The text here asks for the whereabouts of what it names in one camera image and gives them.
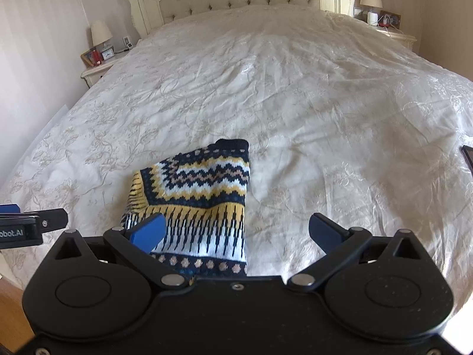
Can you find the white cylinder speaker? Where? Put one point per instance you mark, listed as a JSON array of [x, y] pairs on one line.
[[372, 18]]

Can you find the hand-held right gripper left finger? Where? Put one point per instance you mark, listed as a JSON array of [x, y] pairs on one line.
[[149, 235]]

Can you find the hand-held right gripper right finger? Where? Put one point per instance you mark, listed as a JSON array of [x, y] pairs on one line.
[[325, 233]]

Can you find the small white clock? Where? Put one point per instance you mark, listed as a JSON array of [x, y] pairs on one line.
[[108, 54]]

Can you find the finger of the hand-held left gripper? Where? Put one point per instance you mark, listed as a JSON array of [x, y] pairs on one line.
[[51, 220]]

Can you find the cream nightstand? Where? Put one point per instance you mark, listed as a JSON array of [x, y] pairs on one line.
[[98, 72], [401, 37]]

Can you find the small picture frame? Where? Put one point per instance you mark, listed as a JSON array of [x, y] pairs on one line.
[[87, 58]]

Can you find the dark picture frame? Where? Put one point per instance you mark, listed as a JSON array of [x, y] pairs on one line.
[[392, 18]]

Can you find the navy patterned knit sweater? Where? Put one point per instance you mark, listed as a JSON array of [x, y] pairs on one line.
[[199, 192]]

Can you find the small red box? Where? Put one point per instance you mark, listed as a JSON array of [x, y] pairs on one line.
[[97, 57]]

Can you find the black phone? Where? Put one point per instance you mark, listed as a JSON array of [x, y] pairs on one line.
[[468, 159]]

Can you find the white wall socket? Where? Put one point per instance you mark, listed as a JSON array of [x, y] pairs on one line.
[[128, 41]]

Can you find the bed with white bedspread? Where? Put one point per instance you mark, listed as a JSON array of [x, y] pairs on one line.
[[295, 100]]

